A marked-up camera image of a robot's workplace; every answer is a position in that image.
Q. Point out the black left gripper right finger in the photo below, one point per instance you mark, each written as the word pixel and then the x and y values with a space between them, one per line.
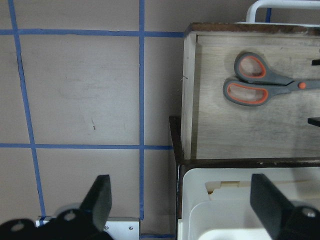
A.
pixel 270 205

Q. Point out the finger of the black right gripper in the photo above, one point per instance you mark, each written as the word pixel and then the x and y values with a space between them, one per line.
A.
pixel 314 121
pixel 315 62

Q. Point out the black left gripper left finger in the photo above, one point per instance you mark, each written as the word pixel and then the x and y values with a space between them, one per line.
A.
pixel 97 203

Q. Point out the white drawer handle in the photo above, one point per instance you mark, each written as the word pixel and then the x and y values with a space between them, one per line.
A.
pixel 279 4

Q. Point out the orange grey handled scissors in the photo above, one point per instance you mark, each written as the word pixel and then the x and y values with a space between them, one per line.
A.
pixel 254 83

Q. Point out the wooden drawer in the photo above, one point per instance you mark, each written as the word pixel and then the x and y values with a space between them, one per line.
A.
pixel 212 127

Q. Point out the white plastic storage box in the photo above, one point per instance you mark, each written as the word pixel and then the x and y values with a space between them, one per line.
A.
pixel 216 201

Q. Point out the dark brown wooden cabinet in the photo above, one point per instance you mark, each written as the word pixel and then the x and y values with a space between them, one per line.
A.
pixel 181 165

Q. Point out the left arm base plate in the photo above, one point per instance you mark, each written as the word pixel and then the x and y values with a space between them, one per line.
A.
pixel 116 228

